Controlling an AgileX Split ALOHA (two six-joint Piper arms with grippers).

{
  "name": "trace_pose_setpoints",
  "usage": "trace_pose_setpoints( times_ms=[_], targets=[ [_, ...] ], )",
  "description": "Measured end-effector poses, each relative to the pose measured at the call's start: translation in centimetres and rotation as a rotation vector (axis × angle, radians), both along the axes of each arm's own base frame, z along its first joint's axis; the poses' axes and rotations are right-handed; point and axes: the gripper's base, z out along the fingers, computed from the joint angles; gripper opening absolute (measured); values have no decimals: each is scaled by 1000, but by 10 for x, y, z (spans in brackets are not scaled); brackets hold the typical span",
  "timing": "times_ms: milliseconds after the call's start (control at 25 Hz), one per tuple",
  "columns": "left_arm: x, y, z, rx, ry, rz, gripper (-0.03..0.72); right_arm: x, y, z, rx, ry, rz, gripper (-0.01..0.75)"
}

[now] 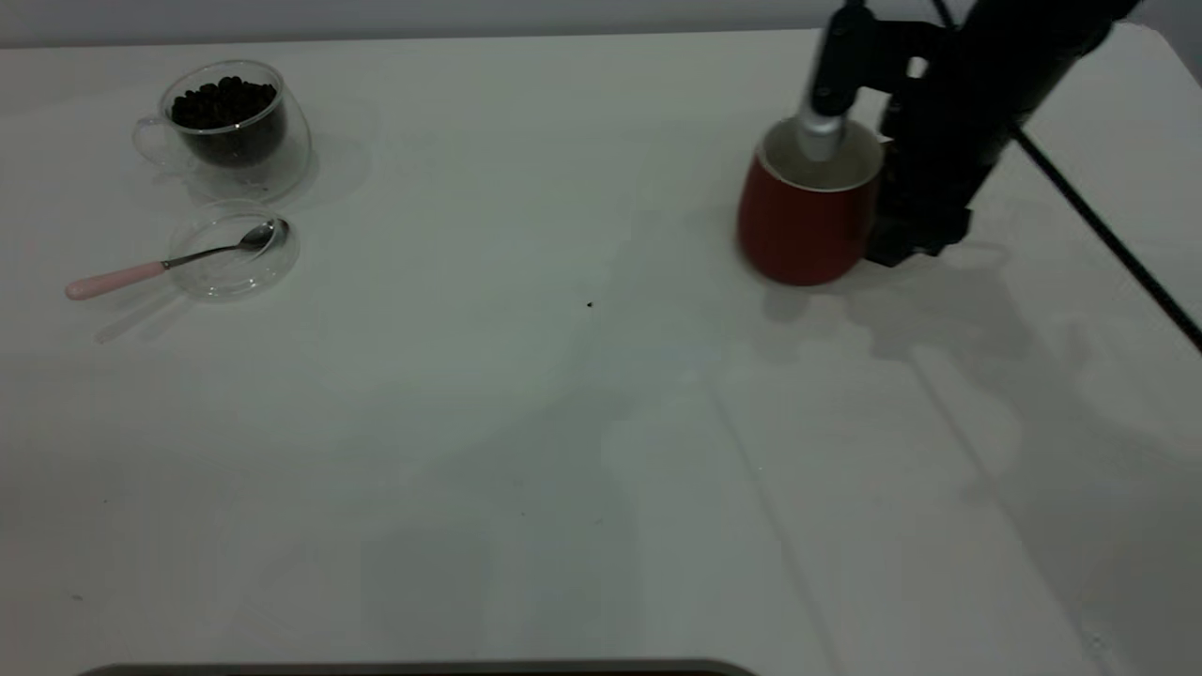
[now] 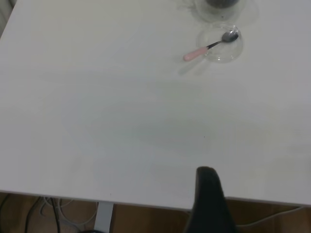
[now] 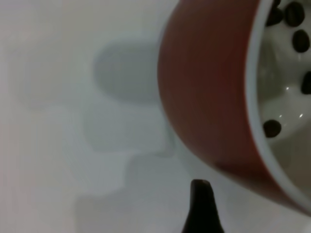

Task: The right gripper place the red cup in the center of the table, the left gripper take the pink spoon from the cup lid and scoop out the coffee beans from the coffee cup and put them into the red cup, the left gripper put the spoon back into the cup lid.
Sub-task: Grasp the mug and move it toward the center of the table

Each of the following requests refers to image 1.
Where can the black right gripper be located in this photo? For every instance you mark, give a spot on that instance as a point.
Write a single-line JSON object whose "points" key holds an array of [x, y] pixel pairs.
{"points": [[986, 66]]}

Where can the red ceramic mug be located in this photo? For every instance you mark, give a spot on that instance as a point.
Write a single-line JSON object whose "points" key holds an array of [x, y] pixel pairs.
{"points": [[798, 235]]}

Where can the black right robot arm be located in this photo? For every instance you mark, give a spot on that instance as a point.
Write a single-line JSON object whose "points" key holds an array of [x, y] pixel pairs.
{"points": [[1089, 28]]}

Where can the clear glass cup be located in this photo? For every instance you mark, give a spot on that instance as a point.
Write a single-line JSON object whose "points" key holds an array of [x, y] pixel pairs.
{"points": [[293, 141]]}

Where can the dark coffee beans heap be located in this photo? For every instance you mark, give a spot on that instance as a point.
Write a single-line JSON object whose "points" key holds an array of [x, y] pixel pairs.
{"points": [[225, 113]]}

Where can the clear glass saucer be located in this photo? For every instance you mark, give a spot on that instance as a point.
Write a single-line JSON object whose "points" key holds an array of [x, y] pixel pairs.
{"points": [[235, 280]]}

